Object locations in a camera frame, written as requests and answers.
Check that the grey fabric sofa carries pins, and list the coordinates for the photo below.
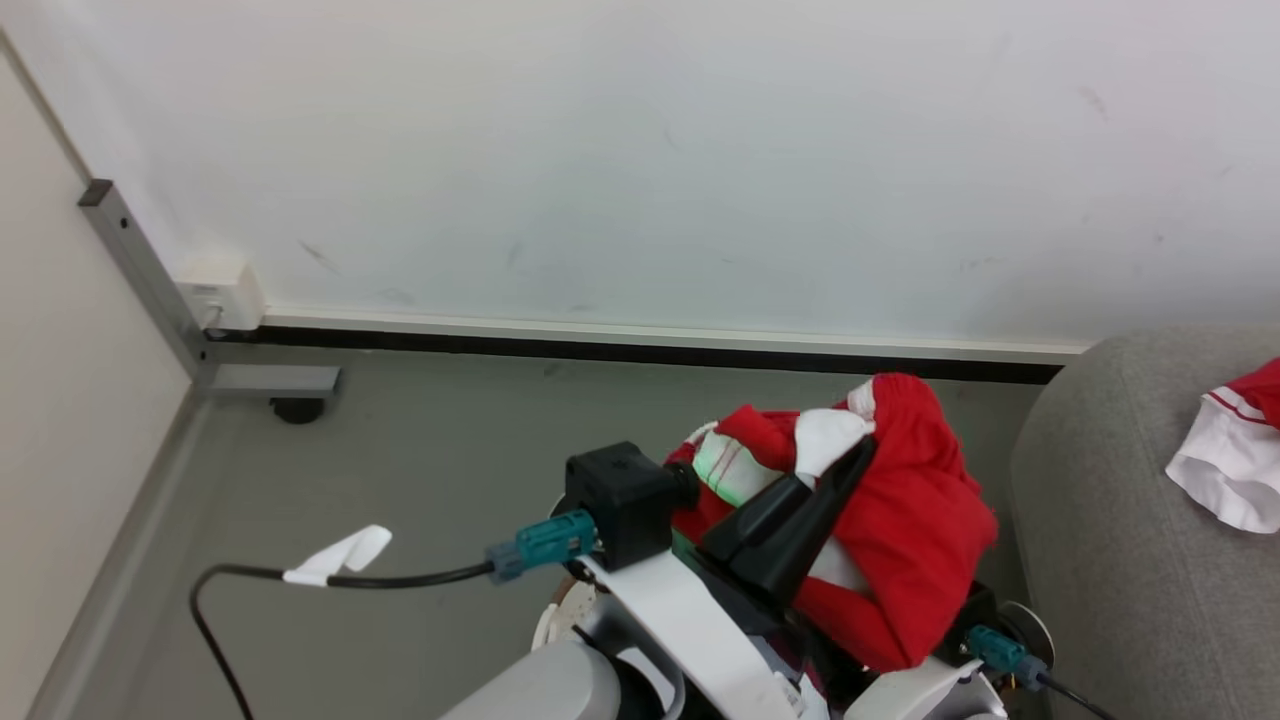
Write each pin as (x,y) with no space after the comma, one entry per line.
(1130,560)

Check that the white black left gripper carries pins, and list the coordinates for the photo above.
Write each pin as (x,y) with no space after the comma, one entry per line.
(690,630)

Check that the teal left camera connector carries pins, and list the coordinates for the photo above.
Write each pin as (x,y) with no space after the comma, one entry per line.
(545,545)

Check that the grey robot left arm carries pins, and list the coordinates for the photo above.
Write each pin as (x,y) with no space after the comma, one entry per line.
(545,690)

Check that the grey aluminium frame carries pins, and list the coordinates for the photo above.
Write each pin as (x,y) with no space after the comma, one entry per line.
(150,275)

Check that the white perforated laundry basket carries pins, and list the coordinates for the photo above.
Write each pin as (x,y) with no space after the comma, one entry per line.
(572,612)

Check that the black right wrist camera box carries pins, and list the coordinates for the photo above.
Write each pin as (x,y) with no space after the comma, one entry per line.
(980,605)

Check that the black round frame foot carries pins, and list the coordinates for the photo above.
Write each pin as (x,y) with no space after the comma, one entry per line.
(298,409)

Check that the red white striped shorts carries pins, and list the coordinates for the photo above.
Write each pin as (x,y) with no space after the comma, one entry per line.
(1235,460)

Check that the white wall socket box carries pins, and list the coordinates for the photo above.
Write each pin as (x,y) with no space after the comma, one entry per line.
(222,293)

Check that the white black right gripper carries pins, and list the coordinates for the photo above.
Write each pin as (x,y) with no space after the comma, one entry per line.
(915,695)

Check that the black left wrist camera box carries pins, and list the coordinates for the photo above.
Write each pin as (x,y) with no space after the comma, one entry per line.
(625,505)

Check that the red basketball jersey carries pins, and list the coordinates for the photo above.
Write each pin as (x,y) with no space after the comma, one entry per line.
(920,520)

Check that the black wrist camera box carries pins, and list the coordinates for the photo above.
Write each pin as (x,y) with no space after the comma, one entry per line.
(625,505)
(980,605)

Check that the white black baseboard strip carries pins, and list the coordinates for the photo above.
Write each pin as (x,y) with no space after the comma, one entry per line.
(650,345)

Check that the teal camera connector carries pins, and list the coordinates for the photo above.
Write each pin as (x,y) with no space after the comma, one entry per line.
(545,545)
(1005,652)

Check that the teal right camera connector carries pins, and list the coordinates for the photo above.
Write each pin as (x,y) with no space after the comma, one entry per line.
(1005,652)

